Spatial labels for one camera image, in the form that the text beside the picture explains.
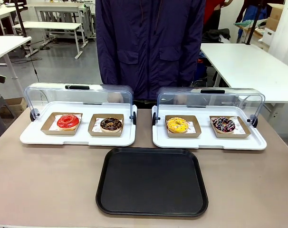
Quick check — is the person's hand behind lid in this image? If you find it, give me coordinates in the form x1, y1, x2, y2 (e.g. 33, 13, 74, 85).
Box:
107, 92, 124, 105

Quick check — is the cardboard box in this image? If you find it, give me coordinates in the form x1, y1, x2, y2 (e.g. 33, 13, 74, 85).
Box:
265, 3, 285, 33

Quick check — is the black plastic serving tray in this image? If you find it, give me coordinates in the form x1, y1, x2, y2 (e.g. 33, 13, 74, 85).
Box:
95, 147, 209, 218

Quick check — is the white rectangular office table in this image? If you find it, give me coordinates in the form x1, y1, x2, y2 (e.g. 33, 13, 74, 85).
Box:
12, 21, 83, 60
0, 35, 32, 95
200, 42, 288, 105

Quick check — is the white display tray base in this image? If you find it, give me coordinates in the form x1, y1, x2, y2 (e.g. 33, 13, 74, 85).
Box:
152, 104, 268, 151
19, 101, 137, 146

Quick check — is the brown cardboard donut tray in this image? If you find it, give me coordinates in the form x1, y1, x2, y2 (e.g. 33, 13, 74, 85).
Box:
87, 113, 125, 137
209, 115, 251, 139
164, 115, 202, 139
40, 112, 83, 136

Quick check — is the red glazed donut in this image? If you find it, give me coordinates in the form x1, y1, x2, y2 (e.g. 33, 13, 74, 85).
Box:
57, 114, 80, 131

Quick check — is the clear hinged display lid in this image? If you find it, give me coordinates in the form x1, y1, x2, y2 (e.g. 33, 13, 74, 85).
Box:
157, 86, 266, 123
23, 82, 134, 120

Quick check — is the dark purple drizzled donut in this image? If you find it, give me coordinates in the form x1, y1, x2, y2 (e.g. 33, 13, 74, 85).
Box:
211, 116, 236, 134

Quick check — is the yellow glazed sprinkled donut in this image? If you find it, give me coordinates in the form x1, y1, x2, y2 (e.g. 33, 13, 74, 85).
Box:
166, 117, 189, 133

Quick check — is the black camera stand pole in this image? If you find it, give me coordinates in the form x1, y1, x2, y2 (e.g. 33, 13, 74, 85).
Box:
245, 0, 263, 46
15, 0, 33, 46

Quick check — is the person in navy jacket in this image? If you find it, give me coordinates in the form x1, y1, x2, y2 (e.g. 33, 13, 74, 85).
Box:
95, 0, 206, 109

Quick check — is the chocolate sprinkled donut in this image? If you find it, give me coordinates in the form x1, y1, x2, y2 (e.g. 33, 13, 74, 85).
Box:
100, 117, 123, 133

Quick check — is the white desk with frame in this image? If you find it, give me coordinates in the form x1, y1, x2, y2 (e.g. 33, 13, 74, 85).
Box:
24, 1, 97, 40

